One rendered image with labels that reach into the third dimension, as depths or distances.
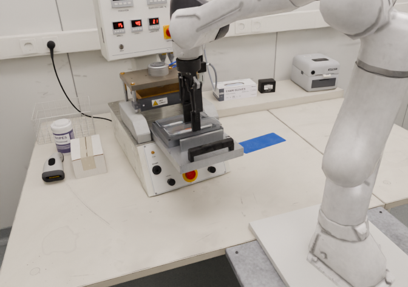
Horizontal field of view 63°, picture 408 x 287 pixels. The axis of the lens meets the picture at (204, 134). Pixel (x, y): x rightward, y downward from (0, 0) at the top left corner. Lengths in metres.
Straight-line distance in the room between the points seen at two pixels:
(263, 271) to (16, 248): 0.73
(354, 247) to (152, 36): 1.05
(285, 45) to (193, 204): 1.33
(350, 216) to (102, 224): 0.74
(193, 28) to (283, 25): 1.32
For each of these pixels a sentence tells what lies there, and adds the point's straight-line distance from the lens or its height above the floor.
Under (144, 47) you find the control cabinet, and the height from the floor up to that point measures 1.19.
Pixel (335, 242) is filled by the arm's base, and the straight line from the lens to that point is 0.94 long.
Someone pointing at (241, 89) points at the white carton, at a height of 0.85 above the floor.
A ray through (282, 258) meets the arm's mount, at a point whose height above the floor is 0.77.
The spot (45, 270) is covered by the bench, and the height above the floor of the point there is 0.75.
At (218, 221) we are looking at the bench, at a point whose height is 0.75.
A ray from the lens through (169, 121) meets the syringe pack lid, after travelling 1.18.
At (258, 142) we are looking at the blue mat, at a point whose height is 0.75.
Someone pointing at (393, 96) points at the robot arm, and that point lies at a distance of 0.75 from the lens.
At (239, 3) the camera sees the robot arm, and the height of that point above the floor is 1.41.
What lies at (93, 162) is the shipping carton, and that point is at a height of 0.81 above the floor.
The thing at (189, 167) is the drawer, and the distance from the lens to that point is 1.00.
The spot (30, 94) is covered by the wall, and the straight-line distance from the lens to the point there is 1.98.
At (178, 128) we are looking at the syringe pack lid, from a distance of 1.11.
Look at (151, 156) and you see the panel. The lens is 1.22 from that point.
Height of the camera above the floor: 1.50
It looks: 27 degrees down
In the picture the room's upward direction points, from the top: 2 degrees counter-clockwise
